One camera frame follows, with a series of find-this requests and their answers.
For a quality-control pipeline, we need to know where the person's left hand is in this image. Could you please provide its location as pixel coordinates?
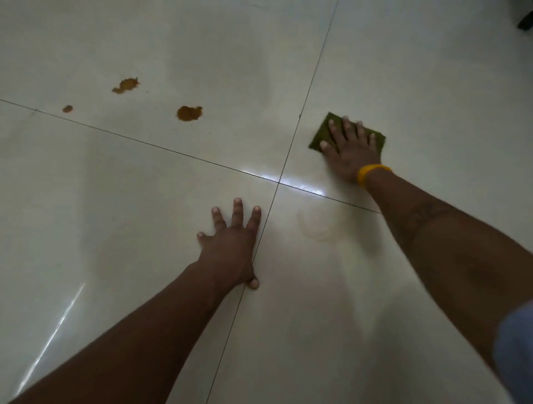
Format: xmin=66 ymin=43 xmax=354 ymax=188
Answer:
xmin=196 ymin=198 xmax=262 ymax=292

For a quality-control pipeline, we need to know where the light blue shirt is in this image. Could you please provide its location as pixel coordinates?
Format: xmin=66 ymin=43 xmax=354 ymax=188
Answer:
xmin=493 ymin=300 xmax=533 ymax=404

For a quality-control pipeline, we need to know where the green cleaning cloth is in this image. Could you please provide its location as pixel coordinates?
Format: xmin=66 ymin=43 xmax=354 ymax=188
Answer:
xmin=308 ymin=111 xmax=387 ymax=155

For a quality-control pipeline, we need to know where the yellow thread wristband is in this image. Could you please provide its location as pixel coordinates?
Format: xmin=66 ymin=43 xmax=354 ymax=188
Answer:
xmin=357 ymin=164 xmax=393 ymax=189

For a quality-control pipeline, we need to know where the group of brown floor stains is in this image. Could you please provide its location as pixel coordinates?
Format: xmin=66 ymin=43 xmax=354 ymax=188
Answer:
xmin=62 ymin=77 xmax=204 ymax=123

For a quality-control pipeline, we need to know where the person's right forearm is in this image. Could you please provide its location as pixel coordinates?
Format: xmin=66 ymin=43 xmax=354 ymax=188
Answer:
xmin=365 ymin=168 xmax=533 ymax=375

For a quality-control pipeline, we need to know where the person's left forearm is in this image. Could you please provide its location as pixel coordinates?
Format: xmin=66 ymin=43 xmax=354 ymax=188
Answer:
xmin=8 ymin=264 xmax=234 ymax=404

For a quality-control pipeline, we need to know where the person's right hand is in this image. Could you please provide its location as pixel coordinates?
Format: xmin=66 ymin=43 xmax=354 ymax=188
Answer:
xmin=318 ymin=116 xmax=382 ymax=184

